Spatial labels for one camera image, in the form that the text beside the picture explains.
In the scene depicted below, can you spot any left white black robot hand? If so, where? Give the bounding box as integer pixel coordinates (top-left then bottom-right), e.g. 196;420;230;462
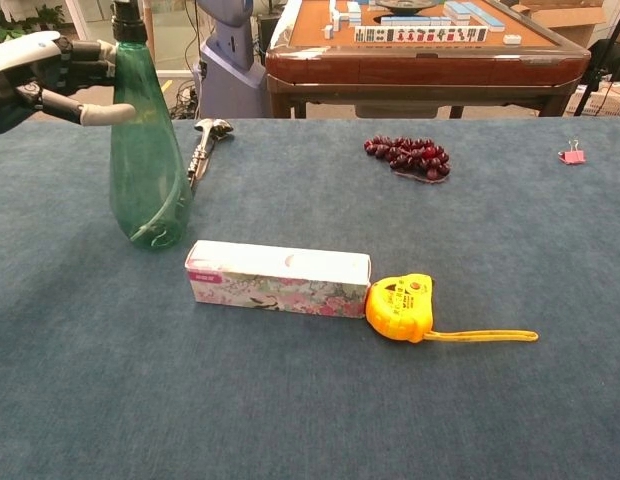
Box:
0;30;137;136

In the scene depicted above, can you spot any green plastic bottle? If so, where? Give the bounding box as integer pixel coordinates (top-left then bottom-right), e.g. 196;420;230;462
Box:
108;0;195;251

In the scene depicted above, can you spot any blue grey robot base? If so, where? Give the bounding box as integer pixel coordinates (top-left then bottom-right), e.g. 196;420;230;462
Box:
192;0;271;120

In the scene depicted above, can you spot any black tripod stand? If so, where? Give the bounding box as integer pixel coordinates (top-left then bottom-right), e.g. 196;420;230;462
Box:
573;0;620;117

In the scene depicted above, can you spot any silver metal spoon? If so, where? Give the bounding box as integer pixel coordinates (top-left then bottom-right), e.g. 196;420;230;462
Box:
188;118;235;189

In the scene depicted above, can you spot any white floral cardboard box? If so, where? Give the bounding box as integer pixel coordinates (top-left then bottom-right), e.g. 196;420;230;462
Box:
184;239;373;320

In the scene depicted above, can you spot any brown wooden mahjong table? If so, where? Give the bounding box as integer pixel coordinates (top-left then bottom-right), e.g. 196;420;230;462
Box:
264;0;591;120

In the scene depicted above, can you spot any dark red grape bunch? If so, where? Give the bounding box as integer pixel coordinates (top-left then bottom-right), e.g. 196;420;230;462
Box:
363;135;452;185

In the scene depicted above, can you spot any row of mahjong tiles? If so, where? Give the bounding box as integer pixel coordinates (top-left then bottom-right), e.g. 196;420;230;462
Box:
354;25;489;44

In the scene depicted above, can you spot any blue felt table cloth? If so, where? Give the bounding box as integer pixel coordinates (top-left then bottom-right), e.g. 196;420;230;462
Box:
0;117;620;480

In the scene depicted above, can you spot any pink binder clip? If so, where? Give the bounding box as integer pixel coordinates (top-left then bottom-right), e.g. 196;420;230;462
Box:
557;140;587;166

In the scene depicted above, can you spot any yellow tape measure with strap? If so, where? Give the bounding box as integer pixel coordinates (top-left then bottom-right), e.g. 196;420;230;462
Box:
364;272;540;345

